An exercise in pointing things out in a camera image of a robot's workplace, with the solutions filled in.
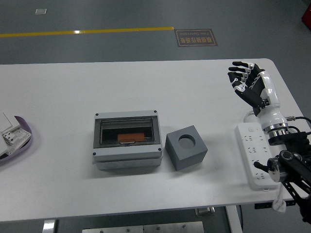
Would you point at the white switch panel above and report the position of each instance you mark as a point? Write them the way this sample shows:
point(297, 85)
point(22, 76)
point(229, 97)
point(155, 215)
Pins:
point(5, 121)

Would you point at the metal table bracket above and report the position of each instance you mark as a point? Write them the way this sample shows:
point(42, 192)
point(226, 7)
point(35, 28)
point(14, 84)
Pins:
point(205, 211)

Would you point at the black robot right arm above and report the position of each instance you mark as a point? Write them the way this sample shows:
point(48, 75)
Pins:
point(295, 145)

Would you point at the orange cylinder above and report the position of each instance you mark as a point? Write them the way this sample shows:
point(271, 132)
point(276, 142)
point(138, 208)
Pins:
point(131, 136)

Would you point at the white power strip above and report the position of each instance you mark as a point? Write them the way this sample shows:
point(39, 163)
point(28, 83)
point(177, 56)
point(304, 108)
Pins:
point(247, 143)

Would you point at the white table leg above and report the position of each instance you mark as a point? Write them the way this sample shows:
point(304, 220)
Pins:
point(234, 219)
point(49, 226)

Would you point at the red object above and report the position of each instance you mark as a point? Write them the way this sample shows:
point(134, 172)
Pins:
point(306, 15)

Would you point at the grey electrical box with lid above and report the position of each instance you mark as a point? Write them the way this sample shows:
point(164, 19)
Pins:
point(126, 155)

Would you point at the white socket module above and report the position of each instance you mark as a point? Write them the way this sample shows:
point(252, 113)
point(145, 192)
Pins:
point(9, 138)

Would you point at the grey metal base plate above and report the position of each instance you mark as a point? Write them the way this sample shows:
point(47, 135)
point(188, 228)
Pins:
point(143, 228)

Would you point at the grey cube with round hole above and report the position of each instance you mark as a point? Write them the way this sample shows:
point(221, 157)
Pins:
point(187, 155)

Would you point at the small metal floor plate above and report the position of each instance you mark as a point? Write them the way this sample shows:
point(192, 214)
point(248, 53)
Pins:
point(40, 11)

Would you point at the purple tray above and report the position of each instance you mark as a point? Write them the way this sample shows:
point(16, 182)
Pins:
point(24, 124)

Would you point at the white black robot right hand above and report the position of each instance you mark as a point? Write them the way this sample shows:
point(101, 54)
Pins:
point(271, 97)

